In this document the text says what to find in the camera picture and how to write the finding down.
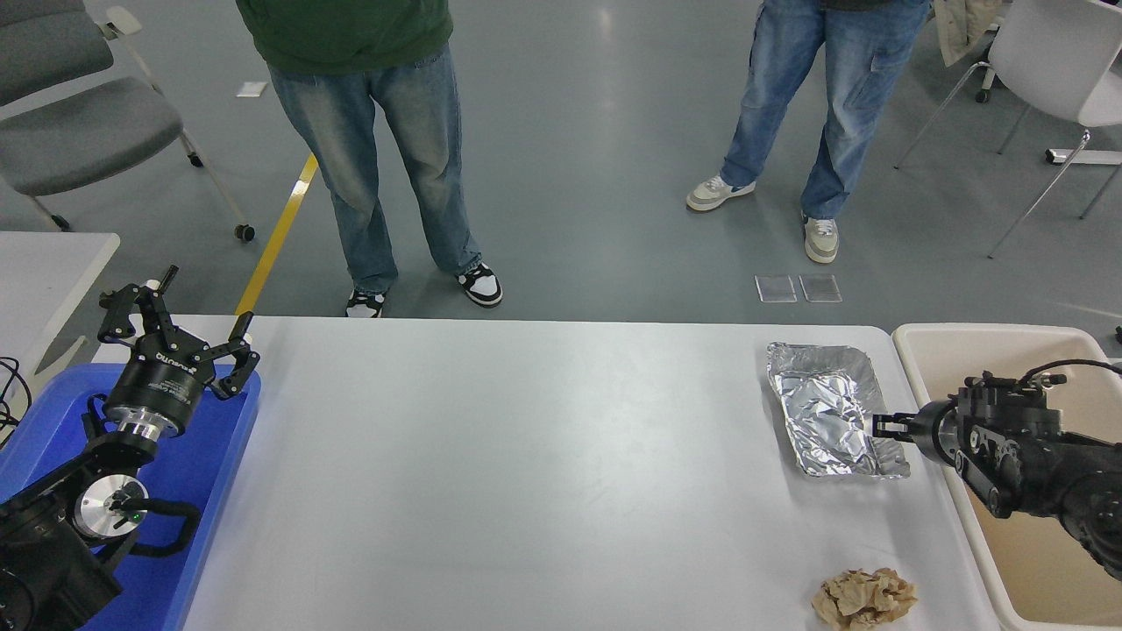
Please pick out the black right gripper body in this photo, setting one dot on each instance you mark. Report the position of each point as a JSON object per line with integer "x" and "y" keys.
{"x": 927, "y": 429}

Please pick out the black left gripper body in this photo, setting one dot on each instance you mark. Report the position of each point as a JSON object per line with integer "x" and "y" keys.
{"x": 158, "y": 386}

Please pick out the foil tray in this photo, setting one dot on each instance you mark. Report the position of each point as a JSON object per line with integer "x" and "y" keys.
{"x": 824, "y": 412}

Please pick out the tan paper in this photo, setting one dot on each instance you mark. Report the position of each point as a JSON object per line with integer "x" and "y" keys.
{"x": 863, "y": 600}

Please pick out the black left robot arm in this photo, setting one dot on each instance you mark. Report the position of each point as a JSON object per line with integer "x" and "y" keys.
{"x": 44, "y": 561}

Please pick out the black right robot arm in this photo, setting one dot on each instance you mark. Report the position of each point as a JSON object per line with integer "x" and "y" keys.
{"x": 1034, "y": 456}

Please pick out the large pale plastic bin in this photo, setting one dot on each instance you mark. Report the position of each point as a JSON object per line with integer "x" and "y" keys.
{"x": 929, "y": 359}

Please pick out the white side table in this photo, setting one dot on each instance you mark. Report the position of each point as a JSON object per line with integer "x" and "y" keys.
{"x": 44, "y": 272}

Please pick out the blue plastic tray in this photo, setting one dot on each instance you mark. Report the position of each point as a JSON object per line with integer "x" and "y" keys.
{"x": 206, "y": 491}

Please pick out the clear floor plate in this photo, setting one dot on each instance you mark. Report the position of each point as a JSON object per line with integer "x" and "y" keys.
{"x": 820, "y": 288}
{"x": 776, "y": 289}

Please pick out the grey wheeled office chair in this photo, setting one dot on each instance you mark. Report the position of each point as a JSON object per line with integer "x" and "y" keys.
{"x": 79, "y": 131}

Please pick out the person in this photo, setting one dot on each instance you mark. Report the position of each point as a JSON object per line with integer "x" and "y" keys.
{"x": 368, "y": 131}
{"x": 841, "y": 79}

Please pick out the white furniture base bar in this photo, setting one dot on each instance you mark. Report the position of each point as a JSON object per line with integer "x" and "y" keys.
{"x": 1087, "y": 157}

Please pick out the white shell chair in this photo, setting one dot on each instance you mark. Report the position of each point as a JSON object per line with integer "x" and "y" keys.
{"x": 1052, "y": 53}

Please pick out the beige jacket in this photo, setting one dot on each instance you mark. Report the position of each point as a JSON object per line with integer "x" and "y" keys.
{"x": 960, "y": 26}

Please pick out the white wheeled chair frame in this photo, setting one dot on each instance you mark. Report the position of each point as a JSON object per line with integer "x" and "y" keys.
{"x": 983, "y": 95}

